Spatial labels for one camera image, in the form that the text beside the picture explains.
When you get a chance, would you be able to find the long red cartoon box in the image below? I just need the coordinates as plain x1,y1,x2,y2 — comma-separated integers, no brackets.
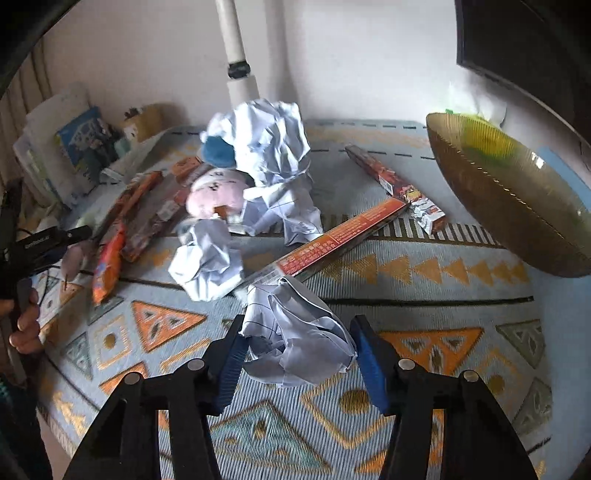
344,144,446,234

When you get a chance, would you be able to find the brown ribbed basket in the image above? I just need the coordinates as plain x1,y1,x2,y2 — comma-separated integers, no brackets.
425,112,591,278

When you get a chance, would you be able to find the long orange box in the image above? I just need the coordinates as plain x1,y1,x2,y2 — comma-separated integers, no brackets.
233,198,409,301

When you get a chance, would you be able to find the green packet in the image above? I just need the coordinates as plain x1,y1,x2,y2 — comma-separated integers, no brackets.
444,107,509,160

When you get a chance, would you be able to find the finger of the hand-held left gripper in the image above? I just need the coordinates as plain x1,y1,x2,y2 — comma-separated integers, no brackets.
48,225,93,250

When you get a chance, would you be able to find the stack of white books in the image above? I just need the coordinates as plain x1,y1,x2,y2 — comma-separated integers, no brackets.
14,83,93,208

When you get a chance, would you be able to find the beige curtain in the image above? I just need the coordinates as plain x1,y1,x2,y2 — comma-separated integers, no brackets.
0,46,51,185

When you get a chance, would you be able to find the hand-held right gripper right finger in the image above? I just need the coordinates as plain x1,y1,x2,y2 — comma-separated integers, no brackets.
348,314,541,480

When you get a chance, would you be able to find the white lamp stand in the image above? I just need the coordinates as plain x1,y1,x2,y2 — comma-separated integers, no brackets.
215,0,262,109

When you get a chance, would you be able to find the dark wall screen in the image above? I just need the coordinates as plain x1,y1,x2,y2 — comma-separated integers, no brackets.
455,0,591,134

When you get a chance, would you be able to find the large crumpled white paper ball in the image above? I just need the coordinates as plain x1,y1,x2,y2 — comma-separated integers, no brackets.
205,98,311,185

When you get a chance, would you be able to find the long dark brown box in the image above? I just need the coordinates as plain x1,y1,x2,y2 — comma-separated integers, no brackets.
121,157,204,263

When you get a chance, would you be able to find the patterned woven mat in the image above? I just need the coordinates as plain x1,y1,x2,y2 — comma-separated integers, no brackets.
37,119,555,480

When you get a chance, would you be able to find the small cardboard box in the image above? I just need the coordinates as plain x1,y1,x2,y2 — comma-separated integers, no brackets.
122,104,174,141

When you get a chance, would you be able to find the blue board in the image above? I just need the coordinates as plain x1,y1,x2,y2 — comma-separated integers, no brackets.
538,145,583,195

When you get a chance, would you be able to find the pink plush toy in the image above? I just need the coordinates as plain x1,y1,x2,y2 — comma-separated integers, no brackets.
185,166,252,221

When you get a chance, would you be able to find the blue picture book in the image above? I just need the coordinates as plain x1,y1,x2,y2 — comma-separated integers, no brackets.
55,107,121,181

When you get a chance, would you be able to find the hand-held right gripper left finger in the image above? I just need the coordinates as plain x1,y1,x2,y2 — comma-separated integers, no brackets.
62,314,247,480

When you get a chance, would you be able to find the person's left hand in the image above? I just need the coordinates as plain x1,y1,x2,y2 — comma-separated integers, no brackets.
0,288,42,352

